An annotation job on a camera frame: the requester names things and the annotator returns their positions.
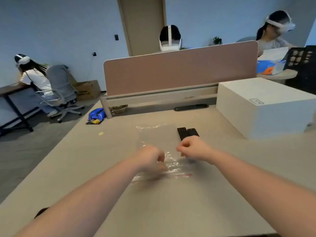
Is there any pink desk divider panel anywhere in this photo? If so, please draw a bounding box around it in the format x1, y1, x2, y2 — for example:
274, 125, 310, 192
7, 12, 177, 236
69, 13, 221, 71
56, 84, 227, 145
103, 40, 259, 97

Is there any grey office chair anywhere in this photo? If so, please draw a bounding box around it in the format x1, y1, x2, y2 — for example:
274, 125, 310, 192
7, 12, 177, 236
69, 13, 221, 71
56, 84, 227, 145
36, 65, 85, 123

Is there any white headset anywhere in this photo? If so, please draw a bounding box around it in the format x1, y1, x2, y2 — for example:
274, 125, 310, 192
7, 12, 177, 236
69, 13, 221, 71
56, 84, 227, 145
159, 25, 182, 52
14, 54, 31, 66
265, 11, 296, 32

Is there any person's right hand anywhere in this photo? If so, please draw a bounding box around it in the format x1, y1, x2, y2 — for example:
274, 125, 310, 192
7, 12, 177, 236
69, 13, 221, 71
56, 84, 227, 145
176, 135, 218, 166

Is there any blue and orange package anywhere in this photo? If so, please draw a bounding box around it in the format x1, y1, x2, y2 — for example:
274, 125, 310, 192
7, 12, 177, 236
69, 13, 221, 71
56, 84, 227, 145
256, 46, 289, 76

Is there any black perforated panel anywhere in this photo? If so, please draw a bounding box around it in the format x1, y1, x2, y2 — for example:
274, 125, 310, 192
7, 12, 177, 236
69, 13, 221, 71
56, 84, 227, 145
282, 45, 316, 95

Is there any person's right forearm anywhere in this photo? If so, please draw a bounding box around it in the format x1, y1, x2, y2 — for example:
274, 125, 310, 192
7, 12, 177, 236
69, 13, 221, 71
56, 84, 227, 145
207, 149, 316, 237

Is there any dark desk with black legs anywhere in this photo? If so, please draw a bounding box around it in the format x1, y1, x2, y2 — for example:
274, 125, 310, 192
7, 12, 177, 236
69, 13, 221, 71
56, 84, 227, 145
0, 82, 41, 136

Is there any clear plastic bag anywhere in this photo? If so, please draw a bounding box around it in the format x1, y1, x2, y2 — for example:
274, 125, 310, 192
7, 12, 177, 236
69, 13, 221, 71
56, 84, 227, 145
131, 123, 196, 184

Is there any black tablet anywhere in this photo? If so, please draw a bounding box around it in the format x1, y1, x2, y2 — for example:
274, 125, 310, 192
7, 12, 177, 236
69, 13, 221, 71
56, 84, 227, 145
34, 207, 50, 220

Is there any brown cardboard box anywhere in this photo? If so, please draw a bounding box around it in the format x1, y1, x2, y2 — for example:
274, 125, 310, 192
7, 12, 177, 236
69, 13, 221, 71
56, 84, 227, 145
73, 80, 101, 101

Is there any beige wooden door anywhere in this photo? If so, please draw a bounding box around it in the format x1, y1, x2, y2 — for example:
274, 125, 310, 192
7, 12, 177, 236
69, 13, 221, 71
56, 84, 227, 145
117, 0, 167, 57

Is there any round beige table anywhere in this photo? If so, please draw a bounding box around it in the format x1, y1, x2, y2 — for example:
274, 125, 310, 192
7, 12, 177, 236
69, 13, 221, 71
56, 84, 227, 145
256, 69, 298, 84

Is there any beige divider base rail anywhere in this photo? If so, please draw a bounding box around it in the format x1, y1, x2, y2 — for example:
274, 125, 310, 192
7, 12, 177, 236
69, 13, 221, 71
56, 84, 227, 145
100, 86, 219, 119

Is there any large white box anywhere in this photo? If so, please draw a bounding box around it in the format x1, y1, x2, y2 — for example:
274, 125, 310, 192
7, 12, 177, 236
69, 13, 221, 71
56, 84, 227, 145
216, 77, 316, 140

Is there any person's left hand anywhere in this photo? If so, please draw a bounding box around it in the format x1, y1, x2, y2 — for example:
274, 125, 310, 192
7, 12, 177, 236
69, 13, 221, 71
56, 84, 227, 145
132, 145, 168, 180

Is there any person's left forearm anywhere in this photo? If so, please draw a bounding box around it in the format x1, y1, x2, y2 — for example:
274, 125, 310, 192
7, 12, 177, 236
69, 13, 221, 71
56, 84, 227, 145
13, 155, 146, 237

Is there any black wall plug with cable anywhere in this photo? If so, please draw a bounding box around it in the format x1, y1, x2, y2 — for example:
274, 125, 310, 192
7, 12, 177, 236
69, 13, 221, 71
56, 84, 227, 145
87, 52, 97, 81

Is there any black oval cable grommet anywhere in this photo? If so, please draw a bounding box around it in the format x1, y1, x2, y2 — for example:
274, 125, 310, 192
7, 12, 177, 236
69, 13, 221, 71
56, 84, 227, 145
173, 104, 209, 112

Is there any small plant in basket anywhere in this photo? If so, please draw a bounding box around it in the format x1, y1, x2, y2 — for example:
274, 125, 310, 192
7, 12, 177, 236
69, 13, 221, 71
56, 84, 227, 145
111, 105, 128, 114

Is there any blue snack packet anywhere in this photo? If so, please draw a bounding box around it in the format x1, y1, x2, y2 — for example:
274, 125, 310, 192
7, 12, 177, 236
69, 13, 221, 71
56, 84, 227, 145
86, 107, 107, 125

